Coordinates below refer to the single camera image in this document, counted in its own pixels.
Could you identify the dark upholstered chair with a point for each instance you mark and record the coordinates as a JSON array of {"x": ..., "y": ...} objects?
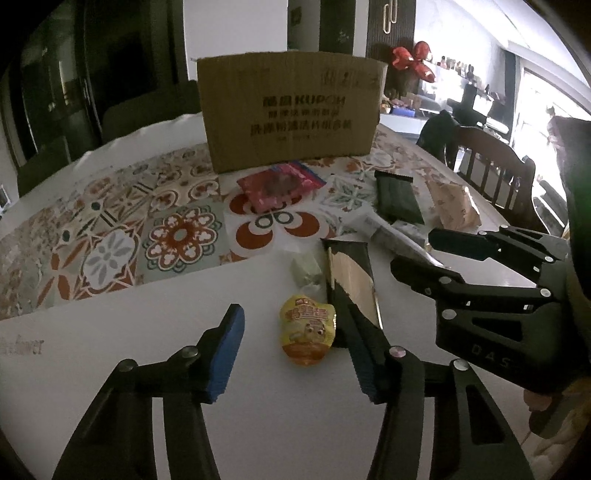
[
  {"x": 44, "y": 164},
  {"x": 147, "y": 115}
]

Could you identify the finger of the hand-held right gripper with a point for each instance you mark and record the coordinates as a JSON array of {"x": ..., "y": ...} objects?
[
  {"x": 480, "y": 244},
  {"x": 429, "y": 277}
]

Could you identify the person's right hand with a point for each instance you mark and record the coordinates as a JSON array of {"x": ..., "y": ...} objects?
[{"x": 540, "y": 410}]

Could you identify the dark green cloth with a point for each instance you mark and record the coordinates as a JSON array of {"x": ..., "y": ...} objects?
[{"x": 436, "y": 134}]

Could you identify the red foil balloon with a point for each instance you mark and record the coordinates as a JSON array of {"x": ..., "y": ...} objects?
[{"x": 413, "y": 57}]

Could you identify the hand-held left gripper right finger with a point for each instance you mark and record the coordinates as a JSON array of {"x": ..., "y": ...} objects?
[{"x": 367, "y": 364}]

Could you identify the row of small ornaments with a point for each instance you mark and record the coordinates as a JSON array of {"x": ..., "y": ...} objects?
[{"x": 455, "y": 62}]

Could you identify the white tv cabinet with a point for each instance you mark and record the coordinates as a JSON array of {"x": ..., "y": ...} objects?
[{"x": 401, "y": 124}]

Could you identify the floral patterned tablecloth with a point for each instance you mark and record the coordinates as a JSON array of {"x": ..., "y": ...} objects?
[{"x": 138, "y": 226}]

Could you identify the beige snack packet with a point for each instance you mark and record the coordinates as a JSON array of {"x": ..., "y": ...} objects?
[{"x": 452, "y": 205}]

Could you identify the red snack packet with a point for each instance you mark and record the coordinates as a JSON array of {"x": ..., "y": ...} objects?
[{"x": 277, "y": 184}]

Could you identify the brown wooden chair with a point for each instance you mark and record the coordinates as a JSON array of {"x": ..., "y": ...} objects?
[{"x": 494, "y": 161}]

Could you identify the small pale green packet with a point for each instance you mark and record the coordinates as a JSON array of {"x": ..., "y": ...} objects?
[{"x": 307, "y": 270}]

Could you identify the dark green snack packet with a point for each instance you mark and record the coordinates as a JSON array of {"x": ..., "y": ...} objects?
[{"x": 397, "y": 198}]

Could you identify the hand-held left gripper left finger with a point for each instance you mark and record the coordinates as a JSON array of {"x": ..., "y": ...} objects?
[{"x": 226, "y": 355}]

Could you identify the dark glass sliding door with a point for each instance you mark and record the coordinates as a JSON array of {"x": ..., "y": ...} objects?
[{"x": 129, "y": 55}]

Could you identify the gold wall ornament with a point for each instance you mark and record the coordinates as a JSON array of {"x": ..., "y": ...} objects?
[{"x": 390, "y": 14}]

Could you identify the brown cardboard box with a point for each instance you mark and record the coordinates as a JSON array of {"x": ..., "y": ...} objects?
[{"x": 291, "y": 110}]

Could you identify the dark gold-striped snack packet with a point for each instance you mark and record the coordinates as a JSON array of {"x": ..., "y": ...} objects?
[{"x": 348, "y": 272}]

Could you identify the yellow snack pouch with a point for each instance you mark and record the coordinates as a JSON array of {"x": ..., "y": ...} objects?
[{"x": 307, "y": 330}]

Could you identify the dark interior door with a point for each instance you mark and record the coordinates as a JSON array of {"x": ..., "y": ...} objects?
[{"x": 337, "y": 25}]

